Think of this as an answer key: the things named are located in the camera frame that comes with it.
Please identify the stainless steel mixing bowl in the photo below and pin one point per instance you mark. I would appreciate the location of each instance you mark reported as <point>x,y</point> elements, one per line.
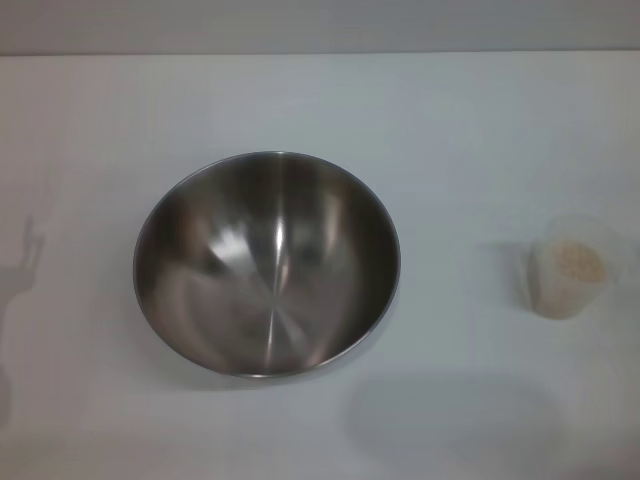
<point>270,270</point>

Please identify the clear plastic measuring cup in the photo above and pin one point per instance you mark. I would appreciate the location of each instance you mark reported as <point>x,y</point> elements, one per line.
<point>550,300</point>

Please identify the white rice grains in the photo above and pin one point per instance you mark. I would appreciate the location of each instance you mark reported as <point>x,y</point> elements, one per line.
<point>577,262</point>

